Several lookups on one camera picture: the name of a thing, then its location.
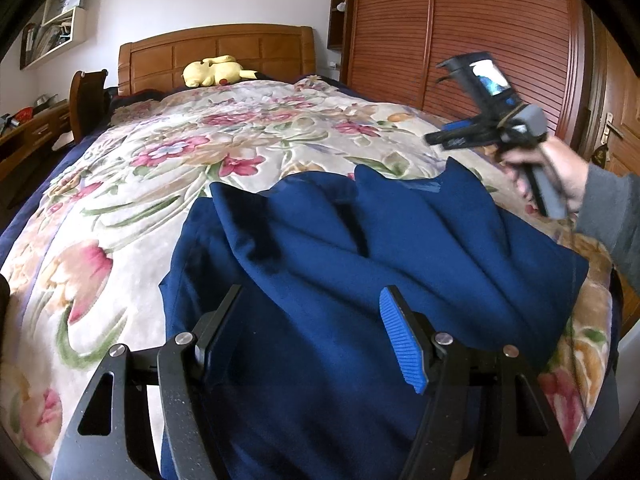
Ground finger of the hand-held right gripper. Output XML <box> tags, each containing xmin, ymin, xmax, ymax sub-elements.
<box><xmin>425</xmin><ymin>117</ymin><xmax>481</xmax><ymax>150</ymax></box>

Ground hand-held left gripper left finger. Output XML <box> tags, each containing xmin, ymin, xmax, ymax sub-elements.
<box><xmin>52</xmin><ymin>285</ymin><xmax>244</xmax><ymax>480</ymax></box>

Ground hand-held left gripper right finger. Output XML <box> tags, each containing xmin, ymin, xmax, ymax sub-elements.
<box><xmin>379</xmin><ymin>285</ymin><xmax>573</xmax><ymax>480</ymax></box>

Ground blue suit jacket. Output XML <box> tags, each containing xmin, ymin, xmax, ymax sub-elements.
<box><xmin>159</xmin><ymin>157</ymin><xmax>590</xmax><ymax>480</ymax></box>

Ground person's right forearm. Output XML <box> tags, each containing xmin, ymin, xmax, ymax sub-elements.
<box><xmin>575</xmin><ymin>162</ymin><xmax>640</xmax><ymax>281</ymax></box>

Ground person's right hand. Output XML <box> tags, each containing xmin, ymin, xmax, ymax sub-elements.
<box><xmin>500</xmin><ymin>135</ymin><xmax>591</xmax><ymax>216</ymax></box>

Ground wooden slatted wardrobe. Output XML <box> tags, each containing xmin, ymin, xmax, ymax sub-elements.
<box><xmin>327</xmin><ymin>0</ymin><xmax>596</xmax><ymax>161</ymax></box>

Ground wooden door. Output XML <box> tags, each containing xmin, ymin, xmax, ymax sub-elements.
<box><xmin>585</xmin><ymin>25</ymin><xmax>640</xmax><ymax>181</ymax></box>

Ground floral blanket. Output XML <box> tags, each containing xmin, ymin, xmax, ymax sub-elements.
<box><xmin>0</xmin><ymin>75</ymin><xmax>616</xmax><ymax>471</ymax></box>

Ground yellow plush toy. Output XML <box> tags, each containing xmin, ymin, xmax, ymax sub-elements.
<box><xmin>181</xmin><ymin>54</ymin><xmax>258</xmax><ymax>88</ymax></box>

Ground wooden chair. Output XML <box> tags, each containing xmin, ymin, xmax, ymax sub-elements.
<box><xmin>70</xmin><ymin>69</ymin><xmax>108</xmax><ymax>143</ymax></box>

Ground wooden desk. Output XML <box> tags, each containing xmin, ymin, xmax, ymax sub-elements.
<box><xmin>0</xmin><ymin>100</ymin><xmax>71</xmax><ymax>176</ymax></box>

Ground wooden bed headboard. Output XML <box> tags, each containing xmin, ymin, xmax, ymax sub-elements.
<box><xmin>117</xmin><ymin>24</ymin><xmax>317</xmax><ymax>98</ymax></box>

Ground books on shelf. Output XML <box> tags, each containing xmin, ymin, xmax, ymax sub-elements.
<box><xmin>22</xmin><ymin>0</ymin><xmax>93</xmax><ymax>58</ymax></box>

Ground brass door handle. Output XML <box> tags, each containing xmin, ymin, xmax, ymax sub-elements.
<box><xmin>601</xmin><ymin>112</ymin><xmax>625</xmax><ymax>142</ymax></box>

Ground white wall shelf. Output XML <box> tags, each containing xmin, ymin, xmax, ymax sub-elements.
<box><xmin>20</xmin><ymin>0</ymin><xmax>96</xmax><ymax>71</ymax></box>

